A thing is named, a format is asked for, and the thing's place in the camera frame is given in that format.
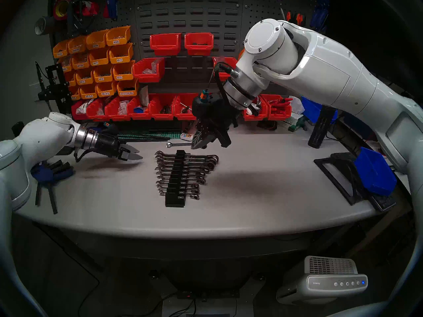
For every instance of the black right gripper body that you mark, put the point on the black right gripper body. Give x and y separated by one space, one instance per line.
213 113

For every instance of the silver ratcheting combination wrench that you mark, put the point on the silver ratcheting combination wrench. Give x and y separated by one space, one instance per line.
195 188
203 175
205 171
195 193
201 180
214 158
213 163
195 197
197 184
209 167

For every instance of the red plastic storage bin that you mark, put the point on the red plastic storage bin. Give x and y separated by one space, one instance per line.
77 113
165 45
112 113
138 113
162 114
147 72
183 114
261 116
228 59
94 113
281 114
199 45

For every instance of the white Coway air purifier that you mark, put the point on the white Coway air purifier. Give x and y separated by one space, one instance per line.
330 280

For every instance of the black cylinder bottle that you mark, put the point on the black cylinder bottle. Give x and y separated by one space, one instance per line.
322 126

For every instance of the black metal fixture stand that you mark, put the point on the black metal fixture stand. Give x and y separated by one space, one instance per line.
54 91

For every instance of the black computer monitor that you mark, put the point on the black computer monitor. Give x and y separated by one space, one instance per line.
380 22

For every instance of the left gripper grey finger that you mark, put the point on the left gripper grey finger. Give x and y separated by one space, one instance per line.
134 157
133 148

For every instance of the yellow screw storage bin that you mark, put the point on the yellow screw storage bin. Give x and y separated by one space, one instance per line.
60 50
118 37
88 92
66 65
70 80
96 41
75 94
103 75
128 89
98 58
123 72
120 54
105 90
84 78
80 62
76 46

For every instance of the white glue bottle blue cap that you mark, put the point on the white glue bottle blue cap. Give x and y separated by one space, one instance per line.
185 137

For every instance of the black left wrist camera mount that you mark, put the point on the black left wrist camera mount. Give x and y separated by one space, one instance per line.
109 129

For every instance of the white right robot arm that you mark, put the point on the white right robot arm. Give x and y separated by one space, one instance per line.
330 72

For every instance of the black marker pen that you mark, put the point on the black marker pen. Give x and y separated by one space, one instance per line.
188 127

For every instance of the green cutting mat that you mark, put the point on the green cutting mat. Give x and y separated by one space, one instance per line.
175 135

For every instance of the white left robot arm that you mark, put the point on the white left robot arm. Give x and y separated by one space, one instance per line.
36 141

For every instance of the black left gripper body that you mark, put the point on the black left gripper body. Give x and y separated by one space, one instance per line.
110 146

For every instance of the blue plastic storage bin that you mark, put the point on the blue plastic storage bin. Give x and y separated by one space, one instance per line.
375 171
314 110

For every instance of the grey perforated tool pegboard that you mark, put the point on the grey perforated tool pegboard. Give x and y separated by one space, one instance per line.
191 19

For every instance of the dark computer keyboard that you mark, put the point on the dark computer keyboard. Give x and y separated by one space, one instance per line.
383 202

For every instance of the red and white tool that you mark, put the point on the red and white tool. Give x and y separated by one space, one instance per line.
89 8

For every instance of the blue holder black hex keys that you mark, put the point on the blue holder black hex keys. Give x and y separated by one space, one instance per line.
49 172

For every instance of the white tissue sheet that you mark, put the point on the white tissue sheet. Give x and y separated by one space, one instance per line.
297 105

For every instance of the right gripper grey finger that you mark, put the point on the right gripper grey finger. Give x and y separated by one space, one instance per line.
206 139
198 136

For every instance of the red and yellow tape roll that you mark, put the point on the red and yellow tape roll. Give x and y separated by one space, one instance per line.
61 7

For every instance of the grey duct tape roll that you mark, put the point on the grey duct tape roll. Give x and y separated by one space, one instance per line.
43 25

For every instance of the green white Kimtech tissue box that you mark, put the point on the green white Kimtech tissue box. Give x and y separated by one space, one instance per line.
295 121

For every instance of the black floor power strip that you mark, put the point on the black floor power strip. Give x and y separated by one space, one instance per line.
208 294

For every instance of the black wrench holder case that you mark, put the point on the black wrench holder case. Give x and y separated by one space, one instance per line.
175 200

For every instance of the thin long black rod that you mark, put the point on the thin long black rod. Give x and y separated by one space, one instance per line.
152 137

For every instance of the black rectangular frame stand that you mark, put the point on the black rectangular frame stand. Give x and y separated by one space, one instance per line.
337 174

